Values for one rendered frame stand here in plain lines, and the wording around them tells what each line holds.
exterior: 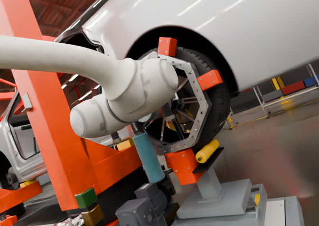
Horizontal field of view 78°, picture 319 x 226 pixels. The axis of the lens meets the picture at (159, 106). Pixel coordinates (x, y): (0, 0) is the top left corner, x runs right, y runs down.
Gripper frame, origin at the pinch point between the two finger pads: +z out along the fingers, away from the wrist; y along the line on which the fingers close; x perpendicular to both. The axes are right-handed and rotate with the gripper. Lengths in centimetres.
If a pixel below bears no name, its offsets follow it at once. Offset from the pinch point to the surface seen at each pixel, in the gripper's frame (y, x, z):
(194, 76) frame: 9.6, 6.6, 20.5
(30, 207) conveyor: -367, -52, 74
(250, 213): 5, -66, 28
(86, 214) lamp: -11.4, -22.4, -40.2
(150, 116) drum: -13.3, -2.9, 6.3
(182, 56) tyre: 5.3, 20.7, 28.8
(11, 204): -253, -27, 17
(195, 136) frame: -2.7, -20.3, 20.6
